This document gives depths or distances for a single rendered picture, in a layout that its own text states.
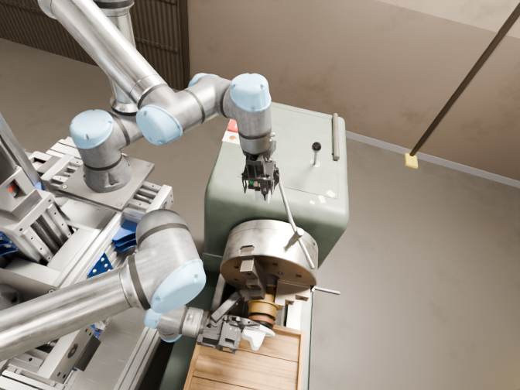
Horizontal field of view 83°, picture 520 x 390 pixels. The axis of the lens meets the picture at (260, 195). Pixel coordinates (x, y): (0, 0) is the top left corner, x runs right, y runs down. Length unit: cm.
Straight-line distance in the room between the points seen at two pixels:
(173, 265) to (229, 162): 51
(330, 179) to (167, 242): 63
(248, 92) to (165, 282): 38
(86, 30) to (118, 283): 47
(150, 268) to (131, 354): 125
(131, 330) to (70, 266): 86
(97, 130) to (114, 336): 122
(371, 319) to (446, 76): 217
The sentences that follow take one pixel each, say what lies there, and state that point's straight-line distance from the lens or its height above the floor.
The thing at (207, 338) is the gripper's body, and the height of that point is 108.
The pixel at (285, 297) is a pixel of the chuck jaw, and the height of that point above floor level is 110.
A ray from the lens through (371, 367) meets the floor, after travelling 224.
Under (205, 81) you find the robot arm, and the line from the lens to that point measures 66.
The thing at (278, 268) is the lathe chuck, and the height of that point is 117.
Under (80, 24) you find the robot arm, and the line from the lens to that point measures 70.
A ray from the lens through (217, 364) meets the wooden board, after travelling 110.
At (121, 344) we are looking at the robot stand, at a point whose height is 21.
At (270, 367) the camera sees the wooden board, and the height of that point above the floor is 88.
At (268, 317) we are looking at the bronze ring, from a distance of 92.
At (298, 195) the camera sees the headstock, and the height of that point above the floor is 126.
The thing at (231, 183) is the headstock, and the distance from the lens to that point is 96.
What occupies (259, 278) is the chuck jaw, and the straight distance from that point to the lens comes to 90.
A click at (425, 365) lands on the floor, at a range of 243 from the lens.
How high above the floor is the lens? 197
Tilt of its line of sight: 50 degrees down
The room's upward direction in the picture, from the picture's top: 13 degrees clockwise
